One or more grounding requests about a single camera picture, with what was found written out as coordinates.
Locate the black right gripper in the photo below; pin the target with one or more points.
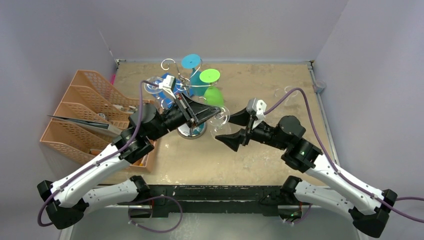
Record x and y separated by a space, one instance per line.
249 128

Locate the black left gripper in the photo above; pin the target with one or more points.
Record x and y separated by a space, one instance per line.
193 111

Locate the clear wine glass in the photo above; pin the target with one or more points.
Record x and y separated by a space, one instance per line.
219 123
152 87
281 92

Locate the green plastic wine glass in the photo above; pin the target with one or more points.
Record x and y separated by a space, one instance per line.
212 94

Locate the blue plastic wine glass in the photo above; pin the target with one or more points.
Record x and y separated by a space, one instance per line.
196 86

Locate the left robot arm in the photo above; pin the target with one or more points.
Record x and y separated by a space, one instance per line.
67 200

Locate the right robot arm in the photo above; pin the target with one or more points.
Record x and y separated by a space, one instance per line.
368 207

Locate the chrome wine glass rack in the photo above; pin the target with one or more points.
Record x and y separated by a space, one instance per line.
165 65

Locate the blue square mat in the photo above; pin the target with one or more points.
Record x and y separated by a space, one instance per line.
164 100

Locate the orange plastic desk organizer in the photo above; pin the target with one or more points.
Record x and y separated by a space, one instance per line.
90 115

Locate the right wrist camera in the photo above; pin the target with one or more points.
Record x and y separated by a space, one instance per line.
256 109

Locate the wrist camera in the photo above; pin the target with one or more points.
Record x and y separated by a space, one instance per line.
256 109
167 87

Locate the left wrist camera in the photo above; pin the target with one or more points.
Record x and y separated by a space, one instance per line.
167 87

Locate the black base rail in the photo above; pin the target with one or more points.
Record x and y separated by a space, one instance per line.
266 200

